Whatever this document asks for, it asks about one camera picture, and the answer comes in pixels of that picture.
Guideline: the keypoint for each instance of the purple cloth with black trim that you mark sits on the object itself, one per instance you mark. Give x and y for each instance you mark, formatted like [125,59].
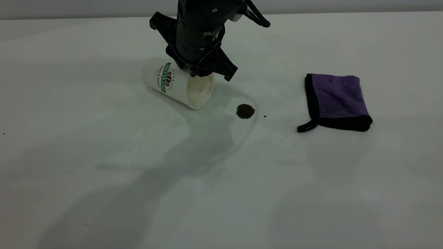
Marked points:
[337,98]

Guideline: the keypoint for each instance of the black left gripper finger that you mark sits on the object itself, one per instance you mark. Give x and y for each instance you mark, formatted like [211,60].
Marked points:
[200,71]

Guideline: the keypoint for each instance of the dark coffee spill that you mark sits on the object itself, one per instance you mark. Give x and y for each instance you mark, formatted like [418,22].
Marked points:
[245,111]

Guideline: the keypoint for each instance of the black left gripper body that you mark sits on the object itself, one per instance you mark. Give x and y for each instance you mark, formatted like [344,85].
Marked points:
[195,31]

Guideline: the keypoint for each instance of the white paper coffee cup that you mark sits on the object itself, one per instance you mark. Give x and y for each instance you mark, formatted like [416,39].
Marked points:
[161,81]

